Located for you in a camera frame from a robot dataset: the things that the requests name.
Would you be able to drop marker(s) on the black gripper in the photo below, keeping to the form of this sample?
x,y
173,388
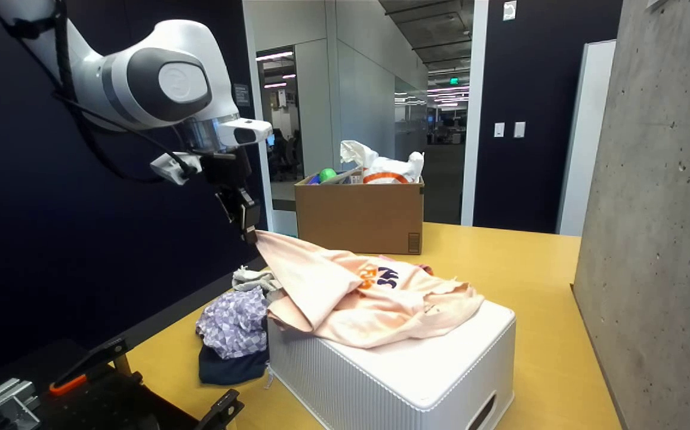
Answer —
x,y
230,174

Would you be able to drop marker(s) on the pale pink printed shirt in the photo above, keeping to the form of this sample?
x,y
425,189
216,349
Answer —
x,y
357,299

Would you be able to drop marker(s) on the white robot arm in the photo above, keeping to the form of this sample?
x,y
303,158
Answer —
x,y
173,78

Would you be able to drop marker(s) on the white plastic basket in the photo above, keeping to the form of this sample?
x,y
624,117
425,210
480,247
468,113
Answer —
x,y
458,382

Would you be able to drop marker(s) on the green ball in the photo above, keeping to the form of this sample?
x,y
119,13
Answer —
x,y
326,176

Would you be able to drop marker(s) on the white plastic bag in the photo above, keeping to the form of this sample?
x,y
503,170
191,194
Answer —
x,y
371,162

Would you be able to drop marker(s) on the cardboard box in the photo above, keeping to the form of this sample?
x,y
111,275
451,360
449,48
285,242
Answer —
x,y
363,219

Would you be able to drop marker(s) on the purple patterned cloth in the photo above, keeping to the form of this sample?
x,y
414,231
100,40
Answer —
x,y
234,323

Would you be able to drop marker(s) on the dark navy cloth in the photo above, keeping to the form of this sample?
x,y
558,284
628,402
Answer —
x,y
230,372

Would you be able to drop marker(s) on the black orange clamp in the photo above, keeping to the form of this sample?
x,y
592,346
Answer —
x,y
100,360

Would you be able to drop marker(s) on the grey concrete pillar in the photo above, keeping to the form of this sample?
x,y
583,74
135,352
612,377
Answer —
x,y
633,269

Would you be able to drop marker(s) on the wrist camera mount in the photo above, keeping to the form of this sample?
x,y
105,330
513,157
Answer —
x,y
177,169

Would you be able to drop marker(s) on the orange ring item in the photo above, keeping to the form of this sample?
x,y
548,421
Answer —
x,y
384,177

